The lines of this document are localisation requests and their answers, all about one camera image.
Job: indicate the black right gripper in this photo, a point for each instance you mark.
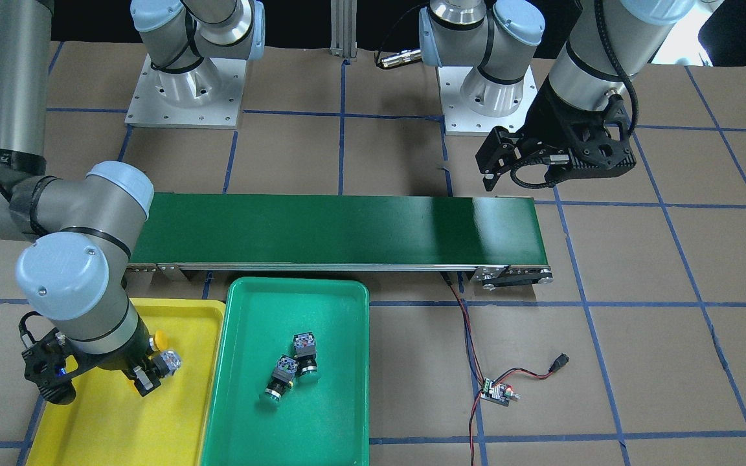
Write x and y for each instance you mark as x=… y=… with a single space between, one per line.
x=129 y=350

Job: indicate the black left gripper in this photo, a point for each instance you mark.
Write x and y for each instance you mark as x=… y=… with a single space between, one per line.
x=553 y=120

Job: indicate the yellow push button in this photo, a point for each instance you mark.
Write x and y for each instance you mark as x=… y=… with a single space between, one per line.
x=165 y=360

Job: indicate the green push button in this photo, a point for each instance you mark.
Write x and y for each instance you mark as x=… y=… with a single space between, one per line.
x=282 y=379
x=305 y=352

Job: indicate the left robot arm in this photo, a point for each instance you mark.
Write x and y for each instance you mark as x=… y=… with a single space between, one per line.
x=608 y=45

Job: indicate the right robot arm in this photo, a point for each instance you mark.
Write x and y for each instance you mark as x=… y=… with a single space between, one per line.
x=81 y=234

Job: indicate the yellow plastic tray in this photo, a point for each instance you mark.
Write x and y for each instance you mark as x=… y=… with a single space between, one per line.
x=108 y=423

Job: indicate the green conveyor belt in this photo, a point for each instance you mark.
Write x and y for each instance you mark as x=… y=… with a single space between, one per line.
x=497 y=241

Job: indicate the green plastic tray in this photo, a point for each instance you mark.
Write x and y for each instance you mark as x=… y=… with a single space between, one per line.
x=322 y=423

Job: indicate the small green controller board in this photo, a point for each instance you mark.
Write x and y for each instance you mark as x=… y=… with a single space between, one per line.
x=498 y=393

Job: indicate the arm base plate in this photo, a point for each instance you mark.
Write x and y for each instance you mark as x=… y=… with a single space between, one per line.
x=208 y=97
x=472 y=106

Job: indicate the aluminium frame post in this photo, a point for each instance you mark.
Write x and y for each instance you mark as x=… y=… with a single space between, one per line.
x=343 y=14

